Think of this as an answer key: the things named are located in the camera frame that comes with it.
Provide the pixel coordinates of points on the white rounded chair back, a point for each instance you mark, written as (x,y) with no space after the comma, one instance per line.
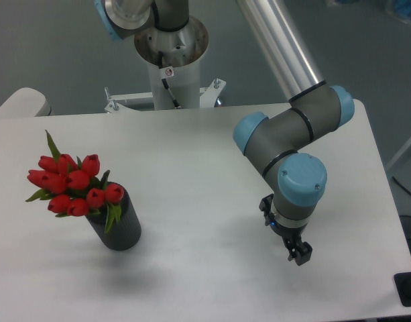
(25,102)

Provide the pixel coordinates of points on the white metal base frame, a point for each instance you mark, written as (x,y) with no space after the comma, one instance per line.
(165,96)

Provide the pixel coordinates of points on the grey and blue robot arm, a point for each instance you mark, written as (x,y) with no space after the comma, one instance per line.
(273,145)

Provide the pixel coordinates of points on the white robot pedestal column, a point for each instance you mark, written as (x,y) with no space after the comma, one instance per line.
(173,56)

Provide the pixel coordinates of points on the black device at table corner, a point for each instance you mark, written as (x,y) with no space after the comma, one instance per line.
(403,285)

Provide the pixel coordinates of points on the blue plastic item top right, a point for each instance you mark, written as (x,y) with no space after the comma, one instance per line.
(399,9)

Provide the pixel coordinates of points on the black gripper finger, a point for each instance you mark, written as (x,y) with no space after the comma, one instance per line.
(290,248)
(302,252)

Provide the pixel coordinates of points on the black ribbed vase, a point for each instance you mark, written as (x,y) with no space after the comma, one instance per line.
(113,217)

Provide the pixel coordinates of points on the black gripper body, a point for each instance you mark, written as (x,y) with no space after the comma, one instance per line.
(289,230)

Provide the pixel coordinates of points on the red tulip bouquet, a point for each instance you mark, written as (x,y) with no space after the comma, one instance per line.
(72,189)

